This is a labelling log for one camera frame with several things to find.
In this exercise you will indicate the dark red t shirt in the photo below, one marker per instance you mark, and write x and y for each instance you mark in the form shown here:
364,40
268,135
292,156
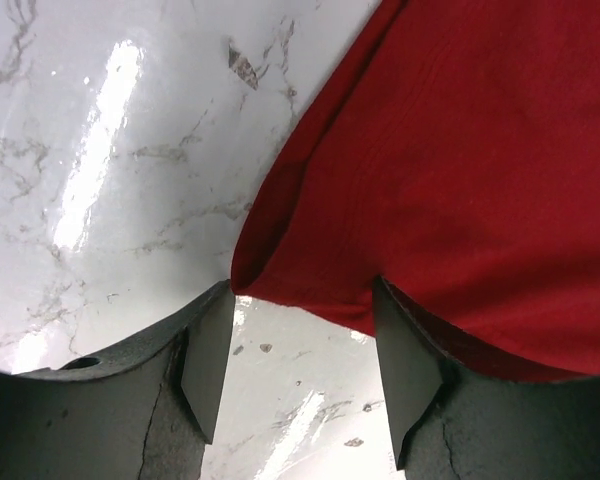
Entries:
455,153

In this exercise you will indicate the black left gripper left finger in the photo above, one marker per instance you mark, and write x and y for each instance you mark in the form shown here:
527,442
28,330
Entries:
145,407

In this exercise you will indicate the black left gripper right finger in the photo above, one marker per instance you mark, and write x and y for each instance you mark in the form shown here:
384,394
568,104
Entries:
455,410

